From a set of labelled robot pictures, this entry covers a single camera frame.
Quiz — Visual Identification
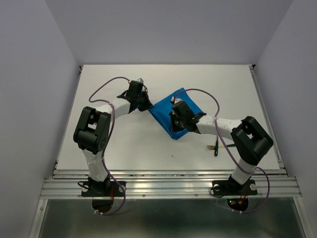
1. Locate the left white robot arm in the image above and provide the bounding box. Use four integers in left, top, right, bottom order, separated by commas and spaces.
73, 78, 153, 197

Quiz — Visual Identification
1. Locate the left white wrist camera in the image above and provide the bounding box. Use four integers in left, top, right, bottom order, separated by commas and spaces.
137, 78, 144, 84

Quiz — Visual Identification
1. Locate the gold fork green handle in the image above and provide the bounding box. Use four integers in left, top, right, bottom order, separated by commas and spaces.
206, 144, 236, 150

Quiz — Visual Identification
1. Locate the blue cloth napkin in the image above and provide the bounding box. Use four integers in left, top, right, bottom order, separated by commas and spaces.
149, 88, 202, 140

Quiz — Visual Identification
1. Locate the gold spoon green handle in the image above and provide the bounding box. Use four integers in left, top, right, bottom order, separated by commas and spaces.
214, 136, 218, 157

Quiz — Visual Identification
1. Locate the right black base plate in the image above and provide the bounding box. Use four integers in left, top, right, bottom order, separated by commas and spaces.
210, 179, 258, 198

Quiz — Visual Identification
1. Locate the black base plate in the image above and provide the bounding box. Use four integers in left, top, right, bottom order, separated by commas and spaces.
210, 179, 258, 198
77, 178, 126, 197

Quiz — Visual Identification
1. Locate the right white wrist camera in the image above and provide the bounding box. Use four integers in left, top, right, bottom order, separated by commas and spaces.
171, 97, 183, 105

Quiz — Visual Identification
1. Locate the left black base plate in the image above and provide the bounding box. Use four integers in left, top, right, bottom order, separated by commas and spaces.
77, 178, 126, 197

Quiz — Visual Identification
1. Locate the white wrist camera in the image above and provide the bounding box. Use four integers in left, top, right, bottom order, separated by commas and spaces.
137, 78, 144, 84
171, 97, 183, 105

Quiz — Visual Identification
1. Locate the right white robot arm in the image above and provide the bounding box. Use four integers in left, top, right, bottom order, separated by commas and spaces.
169, 98, 273, 193

